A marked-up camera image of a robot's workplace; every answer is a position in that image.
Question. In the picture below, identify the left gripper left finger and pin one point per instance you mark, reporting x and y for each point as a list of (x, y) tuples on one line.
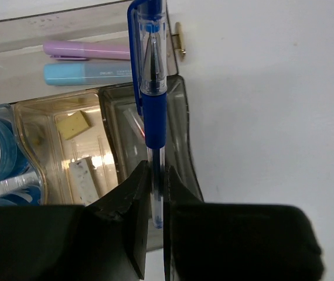
[(105, 240)]

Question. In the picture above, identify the yellow eraser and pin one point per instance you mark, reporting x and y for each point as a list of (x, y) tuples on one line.
[(73, 125)]

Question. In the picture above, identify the clear compartment organizer box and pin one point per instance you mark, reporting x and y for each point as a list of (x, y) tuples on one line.
[(114, 142)]

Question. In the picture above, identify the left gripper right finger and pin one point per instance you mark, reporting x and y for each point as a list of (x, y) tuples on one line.
[(217, 241)]

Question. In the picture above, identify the blue highlighter pen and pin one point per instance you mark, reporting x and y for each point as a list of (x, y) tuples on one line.
[(87, 73)]

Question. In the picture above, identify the blue ballpoint pen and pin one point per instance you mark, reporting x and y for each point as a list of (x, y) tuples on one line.
[(147, 28)]

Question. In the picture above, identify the pink highlighter pen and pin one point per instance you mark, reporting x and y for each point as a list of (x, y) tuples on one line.
[(74, 50)]

